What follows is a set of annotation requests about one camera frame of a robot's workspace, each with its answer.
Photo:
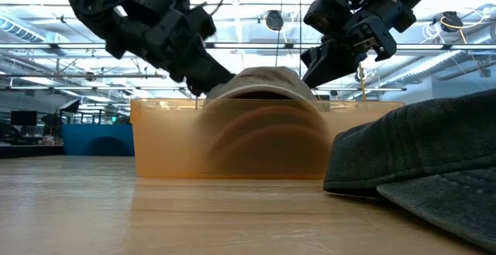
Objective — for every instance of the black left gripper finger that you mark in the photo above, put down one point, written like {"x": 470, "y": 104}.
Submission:
{"x": 209, "y": 78}
{"x": 177, "y": 74}

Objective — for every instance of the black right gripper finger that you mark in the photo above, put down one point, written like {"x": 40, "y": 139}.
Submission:
{"x": 333, "y": 61}
{"x": 310, "y": 57}

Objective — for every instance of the beige baseball cap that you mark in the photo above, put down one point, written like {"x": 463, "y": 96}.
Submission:
{"x": 263, "y": 77}

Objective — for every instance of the dark charcoal baseball cap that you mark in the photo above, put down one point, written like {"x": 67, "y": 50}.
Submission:
{"x": 418, "y": 142}

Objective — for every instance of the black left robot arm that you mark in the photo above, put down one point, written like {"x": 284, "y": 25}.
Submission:
{"x": 93, "y": 5}

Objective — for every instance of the orange translucent plastic bin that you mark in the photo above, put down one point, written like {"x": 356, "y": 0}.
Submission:
{"x": 162, "y": 146}

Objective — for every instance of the green exit sign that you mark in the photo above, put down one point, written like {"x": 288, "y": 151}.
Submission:
{"x": 114, "y": 119}

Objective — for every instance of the blue plastic bin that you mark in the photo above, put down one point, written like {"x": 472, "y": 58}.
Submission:
{"x": 77, "y": 138}

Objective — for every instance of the black monitor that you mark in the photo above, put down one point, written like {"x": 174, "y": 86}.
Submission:
{"x": 23, "y": 118}

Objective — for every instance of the dark desk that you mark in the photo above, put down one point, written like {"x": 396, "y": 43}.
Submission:
{"x": 27, "y": 152}

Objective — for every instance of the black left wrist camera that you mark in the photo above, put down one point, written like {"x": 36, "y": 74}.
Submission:
{"x": 203, "y": 22}

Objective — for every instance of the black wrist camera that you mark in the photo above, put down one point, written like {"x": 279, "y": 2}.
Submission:
{"x": 203, "y": 22}
{"x": 325, "y": 12}

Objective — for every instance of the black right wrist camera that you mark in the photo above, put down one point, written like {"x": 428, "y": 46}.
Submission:
{"x": 325, "y": 12}

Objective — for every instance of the silver ribbed air duct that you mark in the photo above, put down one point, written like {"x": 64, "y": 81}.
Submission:
{"x": 426, "y": 66}
{"x": 19, "y": 30}

